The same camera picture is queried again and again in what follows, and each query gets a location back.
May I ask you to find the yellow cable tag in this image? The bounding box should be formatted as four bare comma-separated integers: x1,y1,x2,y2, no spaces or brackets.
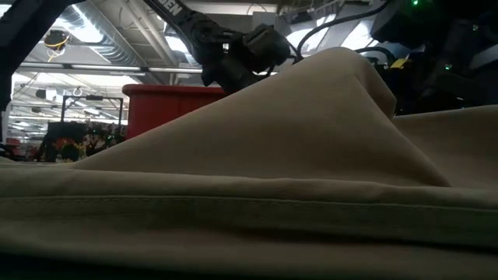
390,56,410,70

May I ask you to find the long ceiling tube light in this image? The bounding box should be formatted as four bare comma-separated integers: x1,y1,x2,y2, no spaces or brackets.
17,61,205,75

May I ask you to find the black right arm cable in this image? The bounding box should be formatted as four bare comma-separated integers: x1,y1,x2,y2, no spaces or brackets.
293,0,392,65

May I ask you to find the dark floral fabric panel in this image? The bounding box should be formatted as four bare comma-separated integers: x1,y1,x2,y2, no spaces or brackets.
37,122,128,163

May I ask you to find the ceiling-hung yellow cable reel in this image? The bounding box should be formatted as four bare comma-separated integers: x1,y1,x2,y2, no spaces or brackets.
42,29,71,51

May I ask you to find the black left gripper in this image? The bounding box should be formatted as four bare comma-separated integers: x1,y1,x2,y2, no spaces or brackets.
200,23,291,94

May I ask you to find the black aluminium table frame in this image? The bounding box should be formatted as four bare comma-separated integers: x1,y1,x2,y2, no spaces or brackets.
0,0,85,114

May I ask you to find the red plastic laundry bin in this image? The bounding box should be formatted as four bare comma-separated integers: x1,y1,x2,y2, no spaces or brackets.
121,83,227,141

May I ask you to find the beige garment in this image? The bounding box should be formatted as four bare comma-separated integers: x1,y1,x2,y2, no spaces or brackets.
0,46,498,280

